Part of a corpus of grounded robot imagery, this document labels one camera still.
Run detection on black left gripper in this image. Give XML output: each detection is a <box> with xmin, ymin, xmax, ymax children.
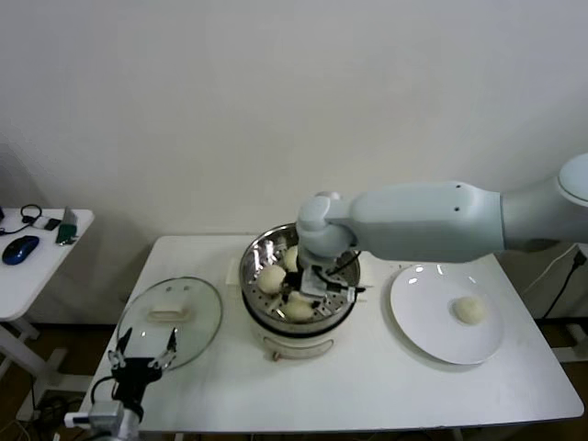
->
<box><xmin>107</xmin><ymin>326</ymin><xmax>179</xmax><ymax>410</ymax></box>

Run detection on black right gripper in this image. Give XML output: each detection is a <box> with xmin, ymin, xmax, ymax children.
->
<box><xmin>277</xmin><ymin>269</ymin><xmax>325</xmax><ymax>310</ymax></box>

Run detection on white steamed baozi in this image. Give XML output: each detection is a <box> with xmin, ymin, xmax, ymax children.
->
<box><xmin>449</xmin><ymin>296</ymin><xmax>488</xmax><ymax>327</ymax></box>
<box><xmin>280</xmin><ymin>293</ymin><xmax>316</xmax><ymax>323</ymax></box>
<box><xmin>255</xmin><ymin>265</ymin><xmax>288</xmax><ymax>295</ymax></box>
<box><xmin>282</xmin><ymin>245</ymin><xmax>302</xmax><ymax>272</ymax></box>

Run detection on glass lid with white handle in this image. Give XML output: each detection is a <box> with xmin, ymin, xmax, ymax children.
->
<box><xmin>115</xmin><ymin>275</ymin><xmax>224</xmax><ymax>371</ymax></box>

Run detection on stainless steel steamer basket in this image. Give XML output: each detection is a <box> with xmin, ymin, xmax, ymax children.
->
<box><xmin>223</xmin><ymin>223</ymin><xmax>377</xmax><ymax>325</ymax></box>

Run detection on white electric pot base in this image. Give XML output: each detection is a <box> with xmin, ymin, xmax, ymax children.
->
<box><xmin>241</xmin><ymin>287</ymin><xmax>359</xmax><ymax>364</ymax></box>

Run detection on white round plate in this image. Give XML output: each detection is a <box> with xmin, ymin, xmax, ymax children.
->
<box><xmin>389</xmin><ymin>263</ymin><xmax>504</xmax><ymax>367</ymax></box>

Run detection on white side table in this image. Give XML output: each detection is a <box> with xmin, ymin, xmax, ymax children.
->
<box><xmin>0</xmin><ymin>209</ymin><xmax>96</xmax><ymax>401</ymax></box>

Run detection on green and grey tool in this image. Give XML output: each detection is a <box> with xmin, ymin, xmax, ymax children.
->
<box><xmin>54</xmin><ymin>206</ymin><xmax>79</xmax><ymax>248</ymax></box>

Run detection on blue computer mouse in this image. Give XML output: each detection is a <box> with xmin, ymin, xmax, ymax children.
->
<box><xmin>1</xmin><ymin>234</ymin><xmax>40</xmax><ymax>266</ymax></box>

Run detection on white stand foot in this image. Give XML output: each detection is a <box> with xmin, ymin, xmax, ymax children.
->
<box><xmin>565</xmin><ymin>323</ymin><xmax>588</xmax><ymax>364</ymax></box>

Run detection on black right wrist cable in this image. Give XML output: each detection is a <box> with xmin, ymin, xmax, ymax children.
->
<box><xmin>321</xmin><ymin>250</ymin><xmax>368</xmax><ymax>295</ymax></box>

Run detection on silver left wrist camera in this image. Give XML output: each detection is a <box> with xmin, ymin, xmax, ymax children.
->
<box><xmin>63</xmin><ymin>400</ymin><xmax>128</xmax><ymax>426</ymax></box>

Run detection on black floor cables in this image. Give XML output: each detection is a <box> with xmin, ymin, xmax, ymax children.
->
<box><xmin>17</xmin><ymin>394</ymin><xmax>86</xmax><ymax>435</ymax></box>

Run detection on thin black looped cable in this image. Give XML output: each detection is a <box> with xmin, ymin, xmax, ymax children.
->
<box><xmin>0</xmin><ymin>204</ymin><xmax>45</xmax><ymax>236</ymax></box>

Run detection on thin white power cable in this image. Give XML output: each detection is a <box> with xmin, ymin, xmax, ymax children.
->
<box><xmin>526</xmin><ymin>243</ymin><xmax>580</xmax><ymax>293</ymax></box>

